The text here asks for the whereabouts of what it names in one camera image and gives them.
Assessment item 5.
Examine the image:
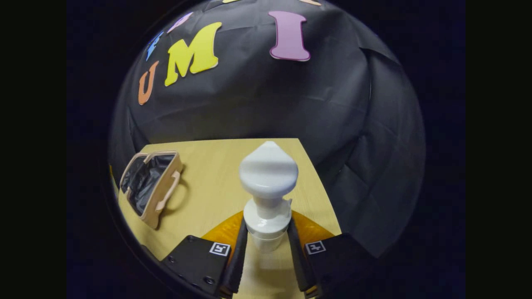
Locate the beige suitcase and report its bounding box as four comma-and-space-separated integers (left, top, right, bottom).
119, 150, 185, 230

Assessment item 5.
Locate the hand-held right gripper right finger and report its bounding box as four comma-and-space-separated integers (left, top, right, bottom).
287, 211, 375, 298

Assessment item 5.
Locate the white pointed-cap pump bottle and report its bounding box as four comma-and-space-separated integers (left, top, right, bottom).
239, 140, 299, 253

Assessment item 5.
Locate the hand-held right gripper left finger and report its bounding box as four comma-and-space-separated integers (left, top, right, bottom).
160, 211, 249, 298

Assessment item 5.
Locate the black backdrop cloth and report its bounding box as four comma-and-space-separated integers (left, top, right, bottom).
109, 0, 426, 258

